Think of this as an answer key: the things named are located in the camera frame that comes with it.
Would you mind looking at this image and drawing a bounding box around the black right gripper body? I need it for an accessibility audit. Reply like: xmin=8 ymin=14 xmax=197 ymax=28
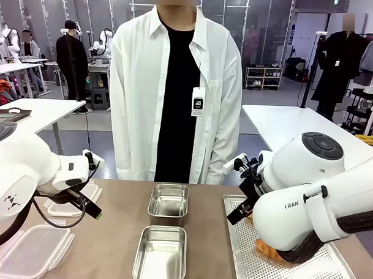
xmin=238 ymin=170 xmax=268 ymax=208

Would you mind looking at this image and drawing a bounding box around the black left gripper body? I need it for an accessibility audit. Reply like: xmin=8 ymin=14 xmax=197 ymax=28
xmin=34 ymin=182 xmax=91 ymax=206

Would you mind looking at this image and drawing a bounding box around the golden brown bread loaf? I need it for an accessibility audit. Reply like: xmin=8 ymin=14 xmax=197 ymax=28
xmin=255 ymin=238 xmax=296 ymax=264

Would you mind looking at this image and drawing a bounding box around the large clear plastic lid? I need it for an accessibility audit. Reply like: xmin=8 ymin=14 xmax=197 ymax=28
xmin=0 ymin=221 xmax=76 ymax=279

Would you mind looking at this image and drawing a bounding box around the large steel container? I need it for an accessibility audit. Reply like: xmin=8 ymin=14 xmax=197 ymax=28
xmin=131 ymin=225 xmax=188 ymax=279

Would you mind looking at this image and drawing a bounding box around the small steel container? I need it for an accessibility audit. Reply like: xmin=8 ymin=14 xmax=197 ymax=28
xmin=147 ymin=182 xmax=189 ymax=228

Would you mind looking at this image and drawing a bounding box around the small clear plastic lid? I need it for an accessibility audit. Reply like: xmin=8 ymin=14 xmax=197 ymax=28
xmin=44 ymin=179 xmax=103 ymax=218

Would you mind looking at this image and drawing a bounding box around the perforated metal baking tray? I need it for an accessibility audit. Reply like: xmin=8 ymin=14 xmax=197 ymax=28
xmin=220 ymin=194 xmax=369 ymax=279

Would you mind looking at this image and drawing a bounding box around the long white table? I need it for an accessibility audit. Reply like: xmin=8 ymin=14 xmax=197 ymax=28
xmin=240 ymin=104 xmax=373 ymax=159

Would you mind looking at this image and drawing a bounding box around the white side table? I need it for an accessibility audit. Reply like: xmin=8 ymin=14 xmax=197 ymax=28
xmin=0 ymin=96 xmax=87 ymax=157

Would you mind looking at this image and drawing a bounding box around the white hang tag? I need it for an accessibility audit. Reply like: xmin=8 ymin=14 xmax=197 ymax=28
xmin=191 ymin=86 xmax=206 ymax=117

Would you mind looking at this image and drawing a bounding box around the grey plastic stool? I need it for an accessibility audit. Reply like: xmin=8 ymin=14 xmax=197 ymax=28
xmin=89 ymin=89 xmax=111 ymax=112

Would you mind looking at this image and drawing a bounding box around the white shoe rack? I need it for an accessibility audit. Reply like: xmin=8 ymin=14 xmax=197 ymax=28
xmin=244 ymin=65 xmax=284 ymax=91

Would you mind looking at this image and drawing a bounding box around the person in white shirt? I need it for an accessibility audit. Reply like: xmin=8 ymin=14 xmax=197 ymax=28
xmin=106 ymin=2 xmax=246 ymax=187

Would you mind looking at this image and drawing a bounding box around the orange cloth pile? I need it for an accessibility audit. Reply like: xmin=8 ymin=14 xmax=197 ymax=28
xmin=0 ymin=77 xmax=20 ymax=110

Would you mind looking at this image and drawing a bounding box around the yellow crate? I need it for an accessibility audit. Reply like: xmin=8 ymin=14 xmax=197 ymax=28
xmin=354 ymin=134 xmax=373 ymax=151

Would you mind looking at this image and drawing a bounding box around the black bags pile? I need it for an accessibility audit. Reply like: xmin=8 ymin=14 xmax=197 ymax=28
xmin=284 ymin=56 xmax=310 ymax=83

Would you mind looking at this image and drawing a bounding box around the black pole stand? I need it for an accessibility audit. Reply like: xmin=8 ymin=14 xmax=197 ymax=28
xmin=300 ymin=31 xmax=328 ymax=110

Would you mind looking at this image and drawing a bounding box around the black utility cart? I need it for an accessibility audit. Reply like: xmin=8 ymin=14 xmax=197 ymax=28
xmin=342 ymin=86 xmax=373 ymax=135

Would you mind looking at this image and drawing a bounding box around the white background desk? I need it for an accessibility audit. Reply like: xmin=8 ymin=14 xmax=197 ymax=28
xmin=0 ymin=56 xmax=53 ymax=99

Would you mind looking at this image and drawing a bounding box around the person in black with cap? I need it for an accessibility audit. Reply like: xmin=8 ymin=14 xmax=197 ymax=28
xmin=53 ymin=19 xmax=92 ymax=115

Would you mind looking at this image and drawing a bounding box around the seated person in grey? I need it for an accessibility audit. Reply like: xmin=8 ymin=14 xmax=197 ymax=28
xmin=18 ymin=29 xmax=48 ymax=94

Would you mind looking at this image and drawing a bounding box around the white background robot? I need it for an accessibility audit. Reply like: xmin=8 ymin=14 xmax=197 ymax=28
xmin=0 ymin=24 xmax=23 ymax=64
xmin=88 ymin=27 xmax=114 ymax=61

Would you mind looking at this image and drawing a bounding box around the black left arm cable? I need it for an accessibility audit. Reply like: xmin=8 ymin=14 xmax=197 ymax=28
xmin=0 ymin=193 xmax=90 ymax=256

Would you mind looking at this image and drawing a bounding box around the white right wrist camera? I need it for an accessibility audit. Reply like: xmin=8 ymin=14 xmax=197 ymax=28
xmin=222 ymin=152 xmax=250 ymax=177

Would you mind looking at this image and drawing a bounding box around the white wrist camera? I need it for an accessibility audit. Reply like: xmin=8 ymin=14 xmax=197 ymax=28
xmin=81 ymin=148 xmax=106 ymax=169
xmin=222 ymin=152 xmax=250 ymax=177

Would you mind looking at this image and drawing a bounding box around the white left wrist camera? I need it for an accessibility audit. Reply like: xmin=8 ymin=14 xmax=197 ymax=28
xmin=81 ymin=148 xmax=106 ymax=169

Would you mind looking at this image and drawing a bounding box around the thin black hanging cable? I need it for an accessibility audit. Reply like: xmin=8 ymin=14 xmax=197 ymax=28
xmin=81 ymin=110 xmax=95 ymax=154

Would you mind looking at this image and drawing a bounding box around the brown tray with handle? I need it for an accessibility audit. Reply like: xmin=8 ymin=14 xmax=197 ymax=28
xmin=0 ymin=107 xmax=32 ymax=126

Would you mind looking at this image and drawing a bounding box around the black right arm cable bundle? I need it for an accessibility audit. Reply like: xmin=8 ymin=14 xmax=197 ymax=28
xmin=277 ymin=209 xmax=373 ymax=267

